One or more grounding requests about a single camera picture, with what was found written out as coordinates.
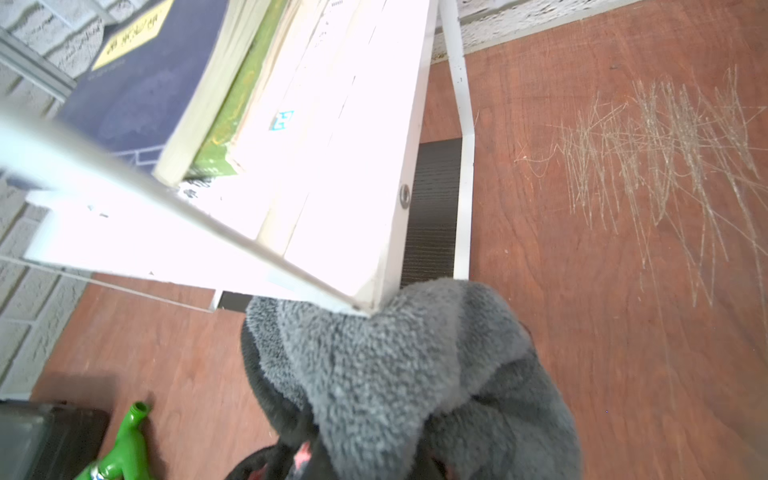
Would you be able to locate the white metal bookshelf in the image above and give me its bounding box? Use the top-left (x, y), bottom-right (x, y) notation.
top-left (1, 1), bottom-right (473, 316)

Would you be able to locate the grey and pink cloth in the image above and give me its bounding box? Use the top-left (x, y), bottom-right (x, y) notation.
top-left (230, 279), bottom-right (583, 479)

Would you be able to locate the green toy drill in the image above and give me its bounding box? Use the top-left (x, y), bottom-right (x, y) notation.
top-left (75, 402), bottom-right (153, 480)

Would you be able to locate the dark blue book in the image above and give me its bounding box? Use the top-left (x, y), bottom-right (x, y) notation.
top-left (56, 1), bottom-right (228, 174)

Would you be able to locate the white book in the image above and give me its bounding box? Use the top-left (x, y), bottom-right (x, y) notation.
top-left (179, 0), bottom-right (397, 241)

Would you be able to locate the aluminium corner post left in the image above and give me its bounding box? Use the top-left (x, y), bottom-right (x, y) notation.
top-left (1, 29), bottom-right (76, 101)

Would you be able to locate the green book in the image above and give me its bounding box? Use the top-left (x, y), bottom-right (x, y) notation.
top-left (184, 0), bottom-right (295, 180)

